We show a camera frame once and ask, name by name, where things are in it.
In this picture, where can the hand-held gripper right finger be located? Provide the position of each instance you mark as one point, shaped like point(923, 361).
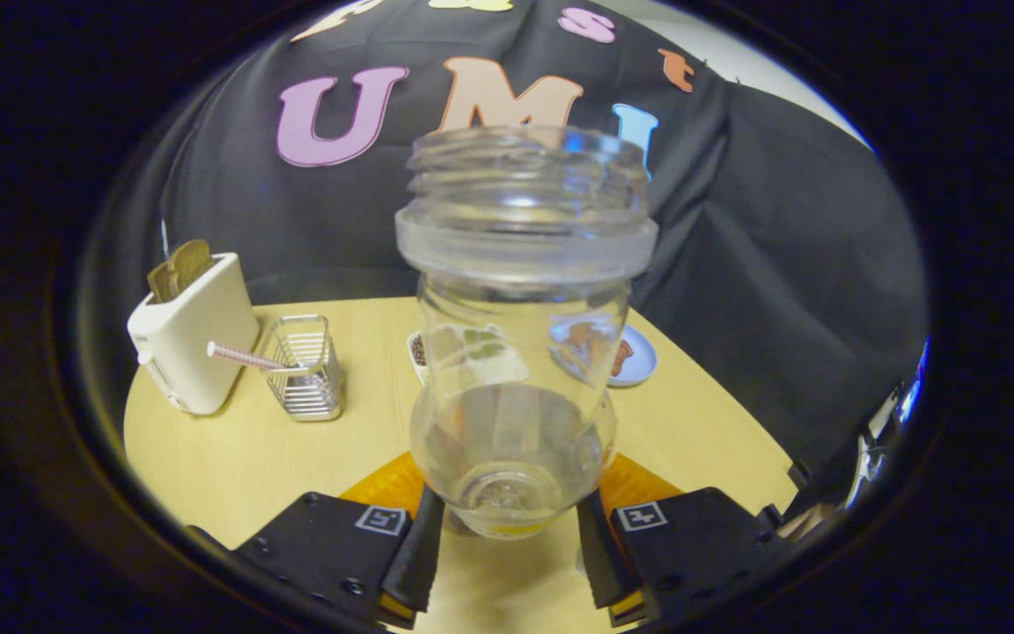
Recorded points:
point(599, 563)

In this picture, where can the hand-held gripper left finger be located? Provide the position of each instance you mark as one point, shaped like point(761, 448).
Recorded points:
point(419, 555)

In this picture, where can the clear plastic bottle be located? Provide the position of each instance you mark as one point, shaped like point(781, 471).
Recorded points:
point(520, 246)

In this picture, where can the wooden table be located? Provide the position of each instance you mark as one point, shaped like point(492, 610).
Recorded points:
point(243, 467)

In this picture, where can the white divided grain dish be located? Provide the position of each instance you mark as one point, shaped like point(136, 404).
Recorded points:
point(417, 357)

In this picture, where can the light blue plate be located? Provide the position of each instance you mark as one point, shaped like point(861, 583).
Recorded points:
point(642, 361)

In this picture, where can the brown meat piece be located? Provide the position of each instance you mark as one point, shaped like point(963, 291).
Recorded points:
point(620, 357)

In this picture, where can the red striped straw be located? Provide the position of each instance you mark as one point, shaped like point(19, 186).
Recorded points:
point(238, 355)

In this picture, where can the white toaster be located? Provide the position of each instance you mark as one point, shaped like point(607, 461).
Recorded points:
point(199, 343)

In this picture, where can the black backdrop cloth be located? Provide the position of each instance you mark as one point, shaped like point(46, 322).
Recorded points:
point(780, 264)

